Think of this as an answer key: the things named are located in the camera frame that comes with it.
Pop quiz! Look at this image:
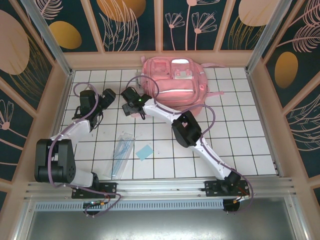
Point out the pink backpack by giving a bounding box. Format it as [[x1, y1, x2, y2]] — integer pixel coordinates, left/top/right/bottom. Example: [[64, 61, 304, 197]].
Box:
[[139, 56, 227, 118]]

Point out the clear plastic ruler pouch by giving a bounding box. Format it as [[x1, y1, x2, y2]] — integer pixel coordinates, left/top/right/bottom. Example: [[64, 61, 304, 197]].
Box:
[[109, 132, 137, 180]]

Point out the blue sticky note pad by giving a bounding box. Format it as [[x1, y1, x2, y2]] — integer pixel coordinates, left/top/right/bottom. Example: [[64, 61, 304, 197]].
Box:
[[135, 144, 155, 161]]

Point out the small circuit board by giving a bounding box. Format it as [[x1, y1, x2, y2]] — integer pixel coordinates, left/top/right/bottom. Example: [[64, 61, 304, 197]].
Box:
[[83, 199, 107, 208]]

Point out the grey metal sheet panel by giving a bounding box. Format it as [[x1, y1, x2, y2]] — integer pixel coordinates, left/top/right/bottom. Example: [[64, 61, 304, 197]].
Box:
[[14, 197, 308, 240]]

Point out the aluminium frame post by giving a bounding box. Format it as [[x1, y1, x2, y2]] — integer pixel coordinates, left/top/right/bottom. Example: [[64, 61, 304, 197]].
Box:
[[244, 0, 293, 73], [19, 0, 76, 77]]

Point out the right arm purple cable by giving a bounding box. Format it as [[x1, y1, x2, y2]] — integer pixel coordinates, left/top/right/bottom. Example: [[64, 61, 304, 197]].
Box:
[[127, 74, 256, 216]]

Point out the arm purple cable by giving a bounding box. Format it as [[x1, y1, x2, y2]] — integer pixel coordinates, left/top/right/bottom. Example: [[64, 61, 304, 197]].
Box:
[[127, 74, 256, 216], [47, 81, 123, 218]]

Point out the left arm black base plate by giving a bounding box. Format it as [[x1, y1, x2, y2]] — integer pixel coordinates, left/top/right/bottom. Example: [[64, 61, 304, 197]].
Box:
[[71, 181, 118, 200]]

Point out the aluminium mounting rail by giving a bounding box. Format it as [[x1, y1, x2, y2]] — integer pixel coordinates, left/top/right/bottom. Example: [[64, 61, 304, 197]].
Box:
[[23, 176, 298, 201]]

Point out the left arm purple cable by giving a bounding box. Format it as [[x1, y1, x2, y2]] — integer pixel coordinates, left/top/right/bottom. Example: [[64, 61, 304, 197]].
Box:
[[47, 81, 123, 218]]

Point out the grey slotted cable duct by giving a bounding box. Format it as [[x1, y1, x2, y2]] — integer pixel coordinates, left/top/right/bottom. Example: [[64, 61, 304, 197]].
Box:
[[33, 198, 225, 212]]

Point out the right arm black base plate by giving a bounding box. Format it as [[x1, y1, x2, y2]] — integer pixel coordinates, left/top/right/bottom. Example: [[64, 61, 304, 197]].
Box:
[[204, 180, 251, 197]]

